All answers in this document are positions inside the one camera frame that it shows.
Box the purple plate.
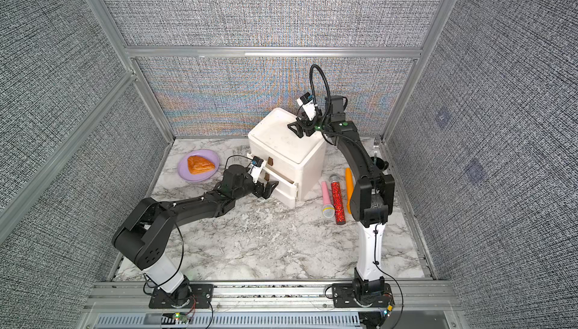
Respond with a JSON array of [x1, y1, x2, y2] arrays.
[[177, 150, 220, 182]]

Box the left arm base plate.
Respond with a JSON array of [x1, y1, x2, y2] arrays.
[[148, 283, 215, 309]]

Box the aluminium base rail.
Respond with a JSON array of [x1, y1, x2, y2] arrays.
[[76, 279, 468, 328]]

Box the white three-drawer storage unit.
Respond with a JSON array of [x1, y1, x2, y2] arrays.
[[248, 108, 327, 204]]

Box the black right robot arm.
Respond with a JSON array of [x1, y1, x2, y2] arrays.
[[287, 93, 395, 307]]

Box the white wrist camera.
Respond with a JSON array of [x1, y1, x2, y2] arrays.
[[297, 92, 317, 121], [249, 156, 263, 183]]

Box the black mug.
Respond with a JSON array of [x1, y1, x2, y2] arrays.
[[373, 157, 389, 172]]

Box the red glitter microphone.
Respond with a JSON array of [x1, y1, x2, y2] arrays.
[[330, 175, 346, 225]]

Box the pink microphone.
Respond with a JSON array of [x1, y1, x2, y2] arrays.
[[321, 181, 335, 218]]

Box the orange pastry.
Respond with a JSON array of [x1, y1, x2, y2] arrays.
[[187, 155, 215, 175]]

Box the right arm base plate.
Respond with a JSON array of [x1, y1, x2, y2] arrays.
[[331, 282, 395, 309]]

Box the orange microphone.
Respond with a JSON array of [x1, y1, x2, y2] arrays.
[[345, 168, 354, 214]]

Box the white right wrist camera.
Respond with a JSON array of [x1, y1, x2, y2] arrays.
[[297, 92, 317, 121]]

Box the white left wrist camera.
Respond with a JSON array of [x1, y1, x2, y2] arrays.
[[249, 156, 263, 183]]

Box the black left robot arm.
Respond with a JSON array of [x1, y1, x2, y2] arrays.
[[112, 164, 278, 309]]

